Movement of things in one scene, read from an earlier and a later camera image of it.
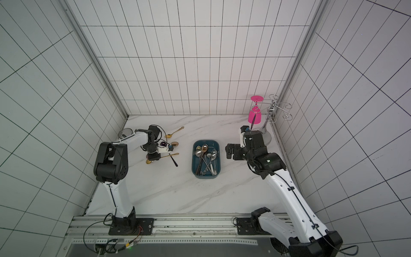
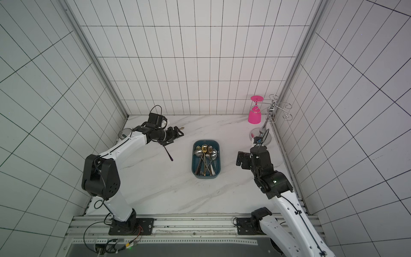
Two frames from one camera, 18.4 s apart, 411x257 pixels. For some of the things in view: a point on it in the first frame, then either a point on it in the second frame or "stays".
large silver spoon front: x=198 y=151 stays
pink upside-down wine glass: x=255 y=110 stays
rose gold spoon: x=204 y=149 → x=210 y=149
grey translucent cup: x=125 y=133 stays
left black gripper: x=154 y=157 → x=172 y=136
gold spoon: x=149 y=161 → x=204 y=149
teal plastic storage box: x=212 y=144 stays
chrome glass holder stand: x=271 y=109 stays
